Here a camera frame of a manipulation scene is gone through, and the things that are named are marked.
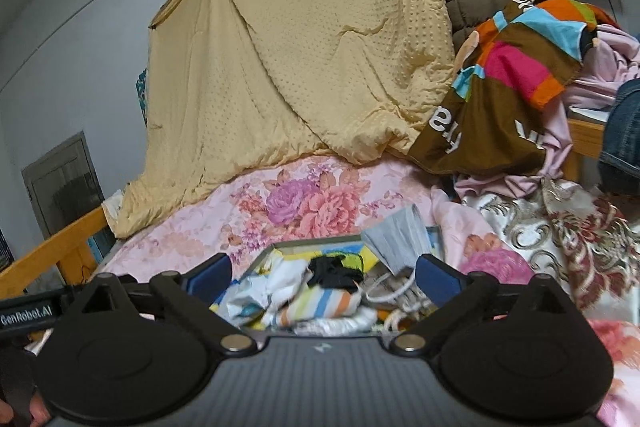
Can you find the cartoon print tray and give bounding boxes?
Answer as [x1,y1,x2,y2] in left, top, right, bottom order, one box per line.
[210,234,446,333]

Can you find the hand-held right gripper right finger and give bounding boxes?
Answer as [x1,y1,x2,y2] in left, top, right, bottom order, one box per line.
[389,253,572,353]

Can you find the person's left hand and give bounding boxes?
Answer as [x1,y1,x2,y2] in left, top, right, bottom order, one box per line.
[0,347,52,427]

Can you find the teal wall poster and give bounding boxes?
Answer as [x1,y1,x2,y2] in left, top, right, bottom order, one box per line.
[135,67,151,125]

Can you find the brown colourful striped garment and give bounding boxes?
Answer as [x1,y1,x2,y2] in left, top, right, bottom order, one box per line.
[407,0,613,175]

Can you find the grey door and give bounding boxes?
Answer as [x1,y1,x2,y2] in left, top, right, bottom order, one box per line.
[22,132,106,240]

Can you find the pink floral bed sheet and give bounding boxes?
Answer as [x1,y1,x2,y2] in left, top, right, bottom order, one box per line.
[102,154,640,427]

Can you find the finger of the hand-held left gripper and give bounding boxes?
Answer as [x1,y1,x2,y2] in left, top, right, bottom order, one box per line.
[116,274,153,310]

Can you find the white gauze cloth blue print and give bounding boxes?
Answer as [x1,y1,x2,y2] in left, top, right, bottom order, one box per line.
[215,257,311,328]

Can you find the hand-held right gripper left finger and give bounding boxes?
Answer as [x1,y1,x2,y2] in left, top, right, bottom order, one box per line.
[75,253,254,355]

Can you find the blue jeans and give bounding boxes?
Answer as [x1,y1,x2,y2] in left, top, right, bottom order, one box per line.
[597,79,640,195]

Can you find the white ornate satin sheet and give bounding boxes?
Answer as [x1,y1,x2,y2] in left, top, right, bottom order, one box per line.
[457,179,640,313]

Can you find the black cloth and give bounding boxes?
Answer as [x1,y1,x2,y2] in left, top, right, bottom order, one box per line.
[306,254,365,293]

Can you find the light pink cloth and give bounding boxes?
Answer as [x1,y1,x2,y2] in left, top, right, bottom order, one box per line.
[452,24,640,202]

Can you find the wooden bed frame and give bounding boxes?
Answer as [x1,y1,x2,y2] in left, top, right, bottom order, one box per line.
[0,107,608,293]

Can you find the striped cloth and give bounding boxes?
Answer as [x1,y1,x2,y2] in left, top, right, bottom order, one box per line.
[272,284,361,328]

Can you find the yellow dotted quilt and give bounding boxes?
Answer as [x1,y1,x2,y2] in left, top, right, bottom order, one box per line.
[114,0,458,238]

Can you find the grey face masks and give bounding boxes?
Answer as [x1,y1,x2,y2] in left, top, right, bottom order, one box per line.
[361,204,436,333]

